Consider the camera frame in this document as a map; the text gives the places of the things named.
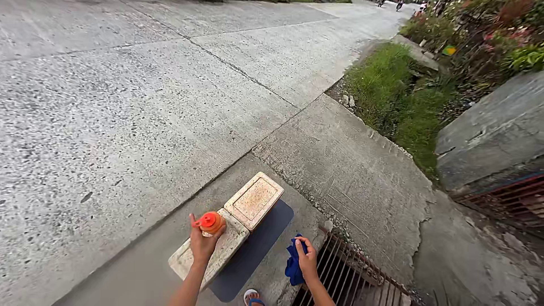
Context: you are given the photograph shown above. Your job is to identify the person's right hand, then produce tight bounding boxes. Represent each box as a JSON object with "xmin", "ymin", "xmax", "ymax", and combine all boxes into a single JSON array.
[{"xmin": 295, "ymin": 236, "xmax": 319, "ymax": 284}]

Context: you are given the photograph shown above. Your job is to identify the person's left hand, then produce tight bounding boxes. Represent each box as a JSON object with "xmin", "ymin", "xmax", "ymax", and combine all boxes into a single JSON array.
[{"xmin": 189, "ymin": 213, "xmax": 227, "ymax": 265}]

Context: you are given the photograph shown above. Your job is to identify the orange bottle with red cap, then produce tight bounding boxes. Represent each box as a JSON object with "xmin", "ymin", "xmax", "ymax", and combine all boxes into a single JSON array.
[{"xmin": 193, "ymin": 211, "xmax": 227, "ymax": 235}]

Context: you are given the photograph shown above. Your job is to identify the blue cloth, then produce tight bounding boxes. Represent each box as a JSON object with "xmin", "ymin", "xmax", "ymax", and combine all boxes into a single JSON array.
[{"xmin": 285, "ymin": 234, "xmax": 308, "ymax": 286}]

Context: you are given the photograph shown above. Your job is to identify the person's right forearm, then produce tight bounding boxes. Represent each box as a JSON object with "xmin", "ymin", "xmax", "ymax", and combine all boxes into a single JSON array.
[{"xmin": 305, "ymin": 277, "xmax": 336, "ymax": 306}]

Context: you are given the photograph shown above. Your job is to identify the person's left forearm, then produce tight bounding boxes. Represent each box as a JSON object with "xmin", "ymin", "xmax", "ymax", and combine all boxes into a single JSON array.
[{"xmin": 168, "ymin": 260, "xmax": 210, "ymax": 306}]

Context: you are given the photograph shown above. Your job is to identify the speckled cream rectangular block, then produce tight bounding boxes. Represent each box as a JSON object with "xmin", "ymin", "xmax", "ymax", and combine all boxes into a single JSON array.
[{"xmin": 168, "ymin": 208, "xmax": 250, "ymax": 292}]

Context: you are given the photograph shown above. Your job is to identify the rusty metal grate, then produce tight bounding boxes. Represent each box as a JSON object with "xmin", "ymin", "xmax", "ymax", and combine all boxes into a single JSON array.
[{"xmin": 292, "ymin": 225, "xmax": 413, "ymax": 306}]

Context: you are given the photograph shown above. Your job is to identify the speckled orange-white rectangular block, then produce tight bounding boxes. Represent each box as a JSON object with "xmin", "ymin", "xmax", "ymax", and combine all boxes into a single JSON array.
[{"xmin": 224, "ymin": 172, "xmax": 285, "ymax": 232}]

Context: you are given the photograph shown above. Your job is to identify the green grass patch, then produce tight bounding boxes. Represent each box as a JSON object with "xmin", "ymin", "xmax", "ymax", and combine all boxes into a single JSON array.
[{"xmin": 343, "ymin": 42, "xmax": 453, "ymax": 183}]

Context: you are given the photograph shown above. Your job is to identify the red metal bar fence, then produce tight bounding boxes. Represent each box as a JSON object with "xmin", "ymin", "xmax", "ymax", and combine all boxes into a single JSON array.
[{"xmin": 455, "ymin": 171, "xmax": 544, "ymax": 232}]

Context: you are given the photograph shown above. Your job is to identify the weathered concrete slab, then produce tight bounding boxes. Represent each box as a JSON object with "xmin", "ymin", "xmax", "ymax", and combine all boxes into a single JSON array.
[{"xmin": 391, "ymin": 34, "xmax": 440, "ymax": 72}]

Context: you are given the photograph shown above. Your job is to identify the leafy bushes with flowers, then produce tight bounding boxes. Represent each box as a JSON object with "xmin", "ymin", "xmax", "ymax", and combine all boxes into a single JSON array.
[{"xmin": 399, "ymin": 0, "xmax": 544, "ymax": 124}]

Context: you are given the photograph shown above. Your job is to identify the grey concrete block wall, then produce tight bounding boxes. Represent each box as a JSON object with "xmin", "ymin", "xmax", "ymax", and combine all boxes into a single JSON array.
[{"xmin": 435, "ymin": 70, "xmax": 544, "ymax": 198}]

